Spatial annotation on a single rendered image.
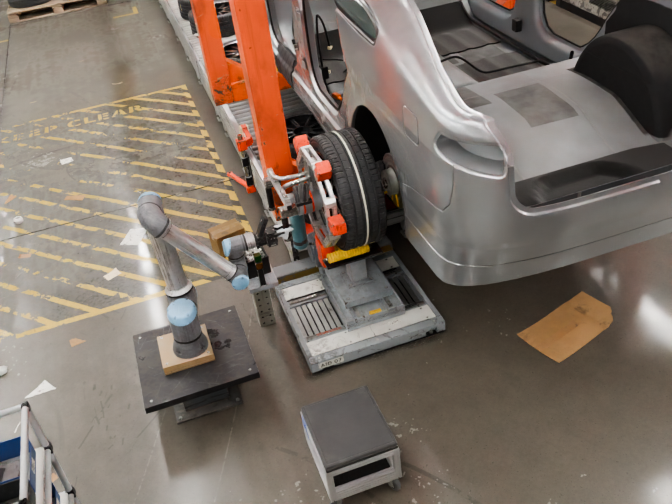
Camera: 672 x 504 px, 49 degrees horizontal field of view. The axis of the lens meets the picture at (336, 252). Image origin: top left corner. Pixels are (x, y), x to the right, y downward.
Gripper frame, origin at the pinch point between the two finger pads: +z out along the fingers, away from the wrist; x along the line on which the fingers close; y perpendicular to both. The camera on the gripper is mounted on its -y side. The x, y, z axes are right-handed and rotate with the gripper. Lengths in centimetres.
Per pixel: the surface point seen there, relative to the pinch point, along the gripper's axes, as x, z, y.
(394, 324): 17, 48, 75
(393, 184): -5, 62, -5
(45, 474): 109, -131, 8
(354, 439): 109, -8, 49
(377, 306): 5, 42, 68
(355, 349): 27, 20, 75
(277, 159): -55, 10, -11
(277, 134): -55, 12, -26
